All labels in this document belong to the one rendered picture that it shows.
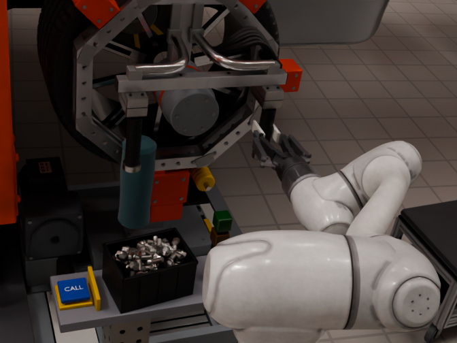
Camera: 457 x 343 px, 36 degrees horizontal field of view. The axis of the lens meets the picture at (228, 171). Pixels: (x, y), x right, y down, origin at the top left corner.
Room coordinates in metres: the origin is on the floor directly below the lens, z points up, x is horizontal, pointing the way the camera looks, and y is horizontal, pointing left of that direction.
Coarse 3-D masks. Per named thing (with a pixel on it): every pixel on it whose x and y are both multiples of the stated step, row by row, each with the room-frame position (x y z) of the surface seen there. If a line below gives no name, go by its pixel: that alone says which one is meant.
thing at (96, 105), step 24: (144, 24) 1.72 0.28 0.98; (216, 24) 1.81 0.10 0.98; (240, 24) 1.87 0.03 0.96; (144, 48) 1.76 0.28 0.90; (96, 96) 1.83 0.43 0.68; (216, 96) 1.91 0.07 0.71; (240, 96) 1.83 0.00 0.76; (120, 120) 1.70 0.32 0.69; (144, 120) 1.85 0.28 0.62; (216, 120) 1.81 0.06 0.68; (168, 144) 1.75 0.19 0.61
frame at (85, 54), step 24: (120, 0) 1.64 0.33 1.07; (144, 0) 1.61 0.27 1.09; (168, 0) 1.64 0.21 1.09; (192, 0) 1.67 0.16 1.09; (216, 0) 1.69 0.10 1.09; (120, 24) 1.59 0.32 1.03; (96, 48) 1.56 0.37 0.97; (72, 96) 1.60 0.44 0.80; (96, 120) 1.62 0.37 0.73; (240, 120) 1.76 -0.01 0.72; (96, 144) 1.57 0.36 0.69; (120, 144) 1.62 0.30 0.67; (216, 144) 1.72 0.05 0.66; (168, 168) 1.66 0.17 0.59
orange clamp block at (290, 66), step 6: (282, 60) 1.86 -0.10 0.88; (288, 60) 1.86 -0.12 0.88; (282, 66) 1.82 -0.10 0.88; (288, 66) 1.82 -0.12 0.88; (294, 66) 1.83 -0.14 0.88; (288, 72) 1.79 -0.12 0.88; (294, 72) 1.80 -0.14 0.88; (300, 72) 1.81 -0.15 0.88; (288, 78) 1.80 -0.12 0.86; (294, 78) 1.80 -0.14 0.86; (300, 78) 1.81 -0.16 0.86; (282, 84) 1.79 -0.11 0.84; (288, 84) 1.80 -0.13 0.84; (294, 84) 1.81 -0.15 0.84; (288, 90) 1.80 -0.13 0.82; (294, 90) 1.81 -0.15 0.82
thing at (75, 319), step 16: (80, 272) 1.33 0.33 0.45; (96, 272) 1.34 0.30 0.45; (112, 304) 1.24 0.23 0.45; (160, 304) 1.26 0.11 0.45; (176, 304) 1.27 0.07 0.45; (192, 304) 1.28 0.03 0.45; (64, 320) 1.16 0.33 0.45; (80, 320) 1.17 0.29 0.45; (96, 320) 1.18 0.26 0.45; (112, 320) 1.20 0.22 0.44; (128, 320) 1.21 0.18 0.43
